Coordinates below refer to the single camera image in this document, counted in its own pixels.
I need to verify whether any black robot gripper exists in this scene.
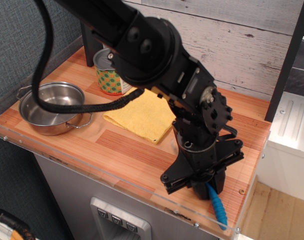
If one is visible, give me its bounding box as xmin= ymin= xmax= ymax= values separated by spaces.
xmin=161 ymin=139 xmax=244 ymax=200

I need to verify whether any blue handled metal fork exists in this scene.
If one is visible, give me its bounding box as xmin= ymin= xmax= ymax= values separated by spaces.
xmin=206 ymin=183 xmax=228 ymax=231

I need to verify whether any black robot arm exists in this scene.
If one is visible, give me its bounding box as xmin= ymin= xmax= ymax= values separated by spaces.
xmin=60 ymin=0 xmax=243 ymax=200

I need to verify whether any yellow folded cloth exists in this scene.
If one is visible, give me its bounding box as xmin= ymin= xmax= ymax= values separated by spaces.
xmin=103 ymin=90 xmax=175 ymax=145

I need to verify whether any white toy sink drainboard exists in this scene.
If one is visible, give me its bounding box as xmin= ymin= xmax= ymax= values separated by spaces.
xmin=256 ymin=92 xmax=304 ymax=200

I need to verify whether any grey toy fridge dispenser panel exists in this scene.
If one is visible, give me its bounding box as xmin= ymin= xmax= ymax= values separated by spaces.
xmin=90 ymin=197 xmax=152 ymax=240

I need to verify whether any green orange dotted tin can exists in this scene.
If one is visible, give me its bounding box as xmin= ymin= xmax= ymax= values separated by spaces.
xmin=93 ymin=48 xmax=132 ymax=96

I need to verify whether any clear acrylic table edge guard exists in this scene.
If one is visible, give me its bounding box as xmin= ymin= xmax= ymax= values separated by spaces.
xmin=0 ymin=115 xmax=271 ymax=239

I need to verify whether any stainless steel pot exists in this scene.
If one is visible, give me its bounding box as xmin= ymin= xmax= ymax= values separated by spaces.
xmin=16 ymin=82 xmax=93 ymax=136

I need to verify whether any black orange object bottom left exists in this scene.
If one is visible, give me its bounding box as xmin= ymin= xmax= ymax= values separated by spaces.
xmin=0 ymin=209 xmax=37 ymax=240

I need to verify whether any dark right vertical post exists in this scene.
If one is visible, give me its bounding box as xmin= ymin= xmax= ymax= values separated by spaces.
xmin=265 ymin=2 xmax=304 ymax=122

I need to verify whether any dark vertical post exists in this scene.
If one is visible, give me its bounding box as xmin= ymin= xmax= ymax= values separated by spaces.
xmin=80 ymin=23 xmax=103 ymax=67
xmin=265 ymin=2 xmax=304 ymax=122

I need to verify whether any dark left vertical post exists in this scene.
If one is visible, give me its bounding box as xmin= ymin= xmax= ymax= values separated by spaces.
xmin=80 ymin=23 xmax=103 ymax=67

